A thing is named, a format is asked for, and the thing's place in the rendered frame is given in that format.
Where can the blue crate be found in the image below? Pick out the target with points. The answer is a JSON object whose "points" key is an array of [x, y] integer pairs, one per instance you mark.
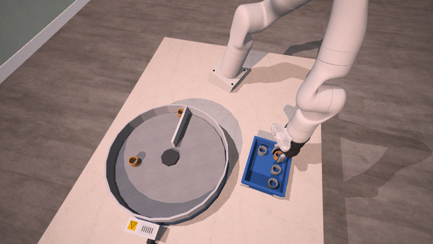
{"points": [[258, 169]]}

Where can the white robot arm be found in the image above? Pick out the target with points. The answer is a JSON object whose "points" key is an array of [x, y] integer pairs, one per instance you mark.
{"points": [[317, 102]]}

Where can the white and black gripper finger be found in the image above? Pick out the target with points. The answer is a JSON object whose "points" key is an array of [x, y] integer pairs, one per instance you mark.
{"points": [[276, 148], [281, 158]]}

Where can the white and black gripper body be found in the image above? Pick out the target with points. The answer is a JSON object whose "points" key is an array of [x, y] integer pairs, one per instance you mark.
{"points": [[289, 140]]}

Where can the bronze bushing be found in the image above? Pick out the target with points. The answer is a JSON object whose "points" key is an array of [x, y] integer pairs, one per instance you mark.
{"points": [[180, 111], [277, 152], [134, 164]]}

